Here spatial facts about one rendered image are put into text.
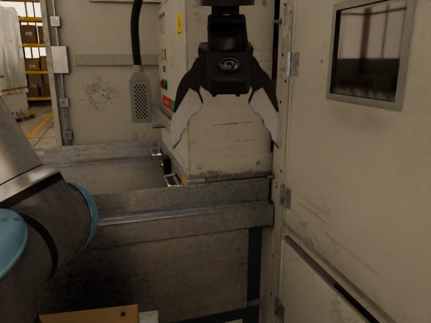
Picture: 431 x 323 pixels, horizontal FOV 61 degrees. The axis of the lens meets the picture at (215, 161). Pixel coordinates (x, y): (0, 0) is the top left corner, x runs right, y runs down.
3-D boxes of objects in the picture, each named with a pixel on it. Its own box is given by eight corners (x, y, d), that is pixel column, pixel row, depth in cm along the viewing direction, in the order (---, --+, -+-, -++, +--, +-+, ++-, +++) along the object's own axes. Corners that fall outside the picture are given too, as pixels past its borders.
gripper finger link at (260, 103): (290, 124, 55) (256, 75, 52) (298, 139, 49) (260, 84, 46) (273, 136, 55) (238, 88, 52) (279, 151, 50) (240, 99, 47)
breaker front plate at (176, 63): (185, 182, 95) (180, -18, 82) (158, 143, 139) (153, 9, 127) (190, 182, 95) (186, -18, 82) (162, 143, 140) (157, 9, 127)
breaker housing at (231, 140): (189, 182, 94) (185, -22, 81) (161, 143, 140) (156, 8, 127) (356, 167, 108) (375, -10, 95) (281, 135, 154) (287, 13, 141)
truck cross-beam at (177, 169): (186, 202, 93) (186, 180, 92) (158, 153, 143) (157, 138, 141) (205, 200, 95) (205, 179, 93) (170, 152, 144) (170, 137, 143)
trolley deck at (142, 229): (-12, 263, 79) (-17, 238, 78) (37, 178, 137) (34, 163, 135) (272, 225, 98) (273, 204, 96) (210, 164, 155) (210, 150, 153)
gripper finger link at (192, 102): (177, 136, 56) (211, 88, 52) (172, 152, 50) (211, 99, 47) (160, 125, 55) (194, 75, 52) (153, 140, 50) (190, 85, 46)
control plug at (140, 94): (131, 123, 129) (128, 72, 124) (130, 120, 133) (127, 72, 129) (153, 122, 131) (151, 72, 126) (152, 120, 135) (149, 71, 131)
